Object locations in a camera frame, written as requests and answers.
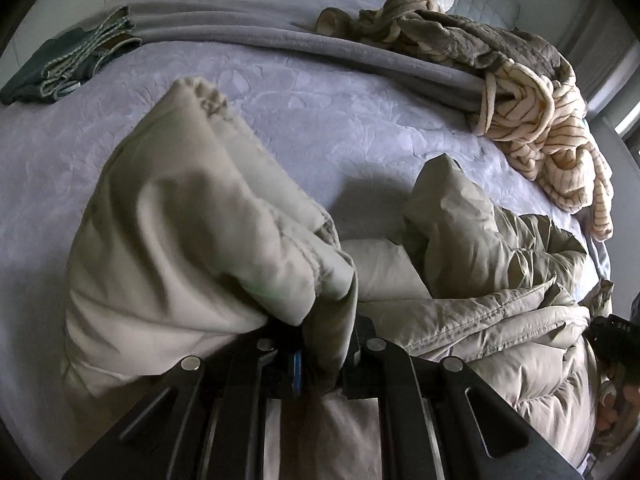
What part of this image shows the cream striped fleece robe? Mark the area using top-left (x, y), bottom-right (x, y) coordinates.
top-left (470, 55), bottom-right (617, 242)

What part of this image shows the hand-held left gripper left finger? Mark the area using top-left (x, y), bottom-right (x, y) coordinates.
top-left (62, 329), bottom-right (307, 480)

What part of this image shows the window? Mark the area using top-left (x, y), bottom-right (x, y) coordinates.
top-left (612, 105), bottom-right (640, 162)

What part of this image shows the grey fleece blanket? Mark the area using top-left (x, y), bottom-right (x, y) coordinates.
top-left (77, 0), bottom-right (502, 112)

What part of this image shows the grey-brown fleece garment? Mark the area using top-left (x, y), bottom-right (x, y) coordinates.
top-left (315, 0), bottom-right (577, 92)

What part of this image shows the dark green folded garment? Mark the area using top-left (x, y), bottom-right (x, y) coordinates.
top-left (0, 20), bottom-right (140, 107)

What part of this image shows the lavender embossed bedspread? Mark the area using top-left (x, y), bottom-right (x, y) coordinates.
top-left (0, 0), bottom-right (612, 480)

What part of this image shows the beige puffer jacket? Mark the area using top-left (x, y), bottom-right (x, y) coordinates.
top-left (60, 76), bottom-right (617, 480)

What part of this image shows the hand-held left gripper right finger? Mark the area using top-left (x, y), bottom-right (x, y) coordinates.
top-left (344, 315), bottom-right (585, 480)

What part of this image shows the person's right hand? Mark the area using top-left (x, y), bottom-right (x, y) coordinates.
top-left (594, 376), bottom-right (640, 438)

